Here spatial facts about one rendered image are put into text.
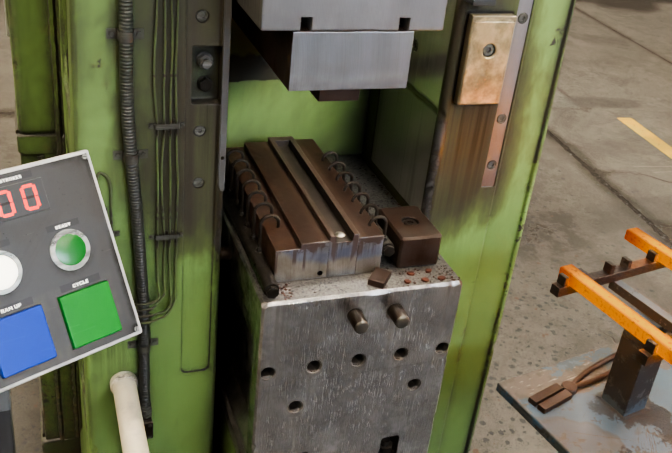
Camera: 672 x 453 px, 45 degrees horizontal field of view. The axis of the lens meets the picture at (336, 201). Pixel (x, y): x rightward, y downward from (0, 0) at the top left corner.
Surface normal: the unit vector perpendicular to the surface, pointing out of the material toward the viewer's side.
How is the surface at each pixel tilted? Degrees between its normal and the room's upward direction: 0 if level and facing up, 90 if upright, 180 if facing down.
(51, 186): 60
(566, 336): 0
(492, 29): 90
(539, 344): 0
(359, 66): 90
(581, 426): 0
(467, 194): 90
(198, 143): 90
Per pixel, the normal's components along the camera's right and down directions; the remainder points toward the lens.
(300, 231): 0.10, -0.88
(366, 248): 0.33, 0.47
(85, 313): 0.65, -0.09
